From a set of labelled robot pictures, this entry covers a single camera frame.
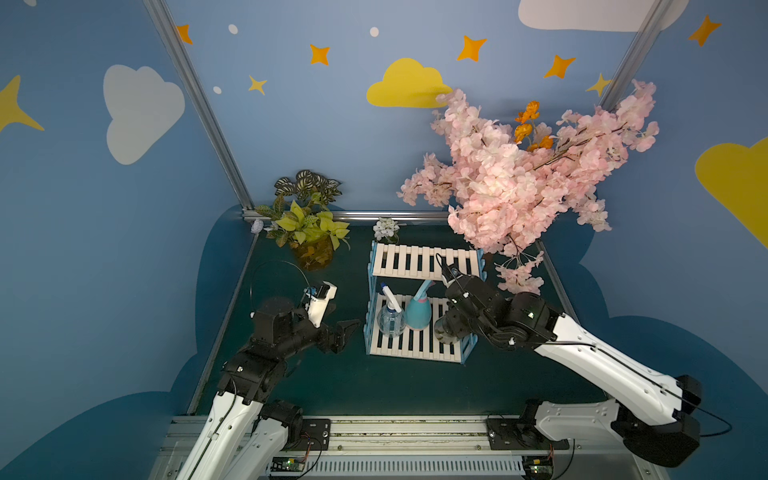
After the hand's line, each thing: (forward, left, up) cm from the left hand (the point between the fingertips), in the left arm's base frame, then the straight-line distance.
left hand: (344, 309), depth 70 cm
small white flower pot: (+38, -9, -13) cm, 42 cm away
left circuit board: (-29, +13, -25) cm, 41 cm away
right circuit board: (-28, -48, -25) cm, 61 cm away
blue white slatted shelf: (+9, -16, -4) cm, 19 cm away
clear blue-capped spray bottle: (+10, -12, -25) cm, 29 cm away
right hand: (+2, -28, 0) cm, 28 cm away
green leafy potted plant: (+30, +16, -1) cm, 35 cm away
